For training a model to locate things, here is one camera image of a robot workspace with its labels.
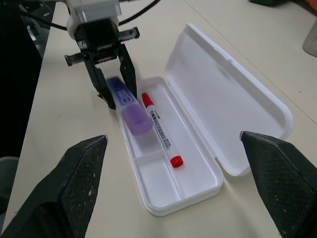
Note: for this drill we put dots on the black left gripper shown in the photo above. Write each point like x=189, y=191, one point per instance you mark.
x=99, y=37

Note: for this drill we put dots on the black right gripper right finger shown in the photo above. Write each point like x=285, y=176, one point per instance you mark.
x=282, y=178

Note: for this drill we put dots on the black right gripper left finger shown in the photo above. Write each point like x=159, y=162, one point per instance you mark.
x=74, y=178

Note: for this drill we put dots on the purple marker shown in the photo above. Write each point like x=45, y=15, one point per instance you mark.
x=128, y=106

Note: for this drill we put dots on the red whiteboard marker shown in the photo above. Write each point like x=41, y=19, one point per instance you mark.
x=159, y=129

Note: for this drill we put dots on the white plastic pencil case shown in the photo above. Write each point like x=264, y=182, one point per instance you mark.
x=205, y=104

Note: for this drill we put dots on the grey rounded object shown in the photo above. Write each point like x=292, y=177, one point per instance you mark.
x=7, y=183

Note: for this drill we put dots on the silver metal cup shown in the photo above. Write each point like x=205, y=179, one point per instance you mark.
x=311, y=39

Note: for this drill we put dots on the dark green object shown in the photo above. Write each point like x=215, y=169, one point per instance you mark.
x=277, y=2

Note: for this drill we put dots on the orange object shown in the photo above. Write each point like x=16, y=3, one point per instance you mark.
x=312, y=2

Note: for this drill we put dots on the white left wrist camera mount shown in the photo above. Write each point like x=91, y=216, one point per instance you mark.
x=96, y=10

